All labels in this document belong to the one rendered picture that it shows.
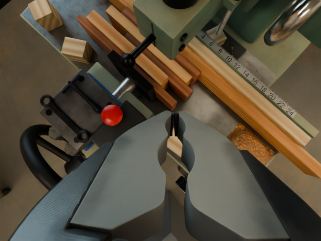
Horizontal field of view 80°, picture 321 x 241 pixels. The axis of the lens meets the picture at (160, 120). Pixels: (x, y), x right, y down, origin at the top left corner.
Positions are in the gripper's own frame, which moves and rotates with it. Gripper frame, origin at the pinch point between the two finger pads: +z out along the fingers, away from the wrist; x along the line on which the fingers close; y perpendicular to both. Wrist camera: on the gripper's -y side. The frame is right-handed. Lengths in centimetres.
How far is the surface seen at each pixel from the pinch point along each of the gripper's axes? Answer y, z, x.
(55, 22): -2.0, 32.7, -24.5
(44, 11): -4.1, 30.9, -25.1
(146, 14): -4.8, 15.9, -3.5
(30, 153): 18.2, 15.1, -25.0
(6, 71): 38, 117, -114
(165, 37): -2.4, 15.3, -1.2
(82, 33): -0.1, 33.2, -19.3
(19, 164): 90, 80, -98
